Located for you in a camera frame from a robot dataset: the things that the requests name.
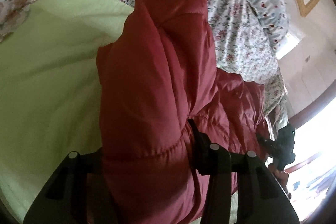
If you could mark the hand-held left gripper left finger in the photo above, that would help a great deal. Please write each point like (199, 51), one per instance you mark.
(86, 169)

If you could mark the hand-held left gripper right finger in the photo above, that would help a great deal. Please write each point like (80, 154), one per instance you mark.
(202, 150)

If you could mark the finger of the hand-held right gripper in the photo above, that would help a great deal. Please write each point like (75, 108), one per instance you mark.
(266, 144)

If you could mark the red quilted jacket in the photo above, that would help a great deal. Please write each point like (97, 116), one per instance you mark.
(152, 77)

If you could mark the light green blanket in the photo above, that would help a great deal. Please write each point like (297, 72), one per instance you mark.
(52, 77)

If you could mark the white pillow with small flowers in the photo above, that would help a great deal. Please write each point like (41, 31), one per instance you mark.
(267, 1)

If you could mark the dark wooden rail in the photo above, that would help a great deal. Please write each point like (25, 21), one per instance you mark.
(309, 113)

